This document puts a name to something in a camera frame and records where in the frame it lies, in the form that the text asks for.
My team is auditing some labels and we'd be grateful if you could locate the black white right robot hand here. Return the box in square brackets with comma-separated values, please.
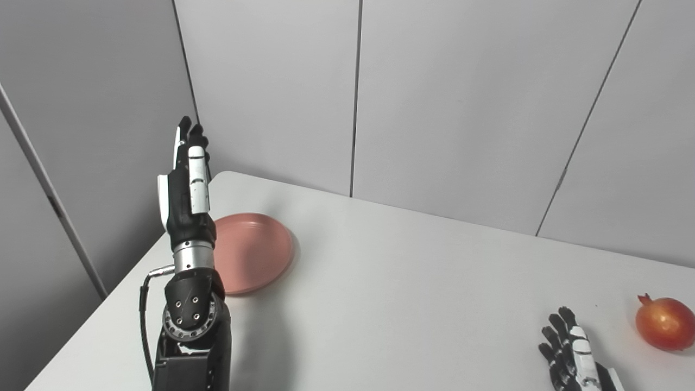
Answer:
[538, 306, 626, 391]

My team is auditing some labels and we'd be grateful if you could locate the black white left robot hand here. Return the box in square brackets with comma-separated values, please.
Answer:
[157, 116, 217, 251]

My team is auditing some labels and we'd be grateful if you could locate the pink round plate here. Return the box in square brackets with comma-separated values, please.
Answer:
[213, 212, 295, 295]

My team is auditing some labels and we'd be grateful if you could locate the red pomegranate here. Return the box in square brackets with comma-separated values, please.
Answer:
[635, 293, 695, 352]

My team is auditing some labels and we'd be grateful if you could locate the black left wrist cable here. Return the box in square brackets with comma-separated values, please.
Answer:
[139, 264, 176, 385]

